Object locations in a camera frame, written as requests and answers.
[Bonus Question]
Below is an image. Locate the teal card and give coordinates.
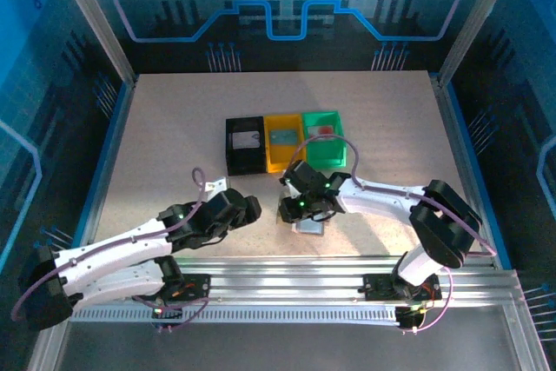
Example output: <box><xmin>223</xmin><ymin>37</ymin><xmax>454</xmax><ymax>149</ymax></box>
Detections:
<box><xmin>269</xmin><ymin>129</ymin><xmax>300</xmax><ymax>146</ymax></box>

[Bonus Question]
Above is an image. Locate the white card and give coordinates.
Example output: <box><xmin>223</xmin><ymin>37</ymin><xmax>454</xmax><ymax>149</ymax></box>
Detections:
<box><xmin>232</xmin><ymin>130</ymin><xmax>261</xmax><ymax>150</ymax></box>

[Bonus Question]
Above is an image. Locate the green plastic bin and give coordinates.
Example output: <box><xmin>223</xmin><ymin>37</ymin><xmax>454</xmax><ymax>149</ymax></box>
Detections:
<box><xmin>301</xmin><ymin>109</ymin><xmax>349</xmax><ymax>169</ymax></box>

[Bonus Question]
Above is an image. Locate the yellow plastic bin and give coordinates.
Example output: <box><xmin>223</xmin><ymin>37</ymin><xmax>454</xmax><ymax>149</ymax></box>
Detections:
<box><xmin>263</xmin><ymin>113</ymin><xmax>308</xmax><ymax>175</ymax></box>

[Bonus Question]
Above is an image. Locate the black plastic bin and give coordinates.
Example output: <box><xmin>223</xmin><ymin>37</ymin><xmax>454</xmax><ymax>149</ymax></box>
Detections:
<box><xmin>224</xmin><ymin>116</ymin><xmax>268</xmax><ymax>176</ymax></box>

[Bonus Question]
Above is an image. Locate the black connector box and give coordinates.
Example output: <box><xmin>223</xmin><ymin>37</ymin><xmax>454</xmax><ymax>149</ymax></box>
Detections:
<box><xmin>150</xmin><ymin>306</ymin><xmax>184</xmax><ymax>332</ymax></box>
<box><xmin>395</xmin><ymin>305</ymin><xmax>426</xmax><ymax>332</ymax></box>

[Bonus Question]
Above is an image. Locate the aluminium mounting rail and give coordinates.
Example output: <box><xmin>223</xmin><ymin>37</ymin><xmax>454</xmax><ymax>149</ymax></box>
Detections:
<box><xmin>56</xmin><ymin>255</ymin><xmax>522</xmax><ymax>308</ymax></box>

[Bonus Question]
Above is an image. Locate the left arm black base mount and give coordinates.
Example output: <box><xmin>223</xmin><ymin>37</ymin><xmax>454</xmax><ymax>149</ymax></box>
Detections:
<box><xmin>163</xmin><ymin>273</ymin><xmax>213</xmax><ymax>302</ymax></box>

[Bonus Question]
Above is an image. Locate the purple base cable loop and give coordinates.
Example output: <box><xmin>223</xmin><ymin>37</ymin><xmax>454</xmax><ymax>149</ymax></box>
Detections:
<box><xmin>401</xmin><ymin>266</ymin><xmax>455</xmax><ymax>336</ymax></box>
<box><xmin>129</xmin><ymin>295</ymin><xmax>212</xmax><ymax>335</ymax></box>

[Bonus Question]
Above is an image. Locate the slotted grey cable duct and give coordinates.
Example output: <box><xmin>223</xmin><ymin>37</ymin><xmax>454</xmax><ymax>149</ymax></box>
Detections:
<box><xmin>69</xmin><ymin>307</ymin><xmax>403</xmax><ymax>324</ymax></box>

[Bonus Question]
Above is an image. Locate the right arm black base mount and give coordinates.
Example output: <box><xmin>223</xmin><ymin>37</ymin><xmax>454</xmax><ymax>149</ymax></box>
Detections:
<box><xmin>362</xmin><ymin>273</ymin><xmax>442</xmax><ymax>302</ymax></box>

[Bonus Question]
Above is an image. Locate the aluminium side rail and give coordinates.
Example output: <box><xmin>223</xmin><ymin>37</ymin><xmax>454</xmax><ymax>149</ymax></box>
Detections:
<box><xmin>428</xmin><ymin>74</ymin><xmax>516</xmax><ymax>270</ymax></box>

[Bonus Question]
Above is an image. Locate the aluminium frame post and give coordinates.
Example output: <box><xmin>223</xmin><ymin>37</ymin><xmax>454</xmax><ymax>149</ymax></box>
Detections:
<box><xmin>46</xmin><ymin>0</ymin><xmax>138</xmax><ymax>88</ymax></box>
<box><xmin>436</xmin><ymin>0</ymin><xmax>525</xmax><ymax>88</ymax></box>

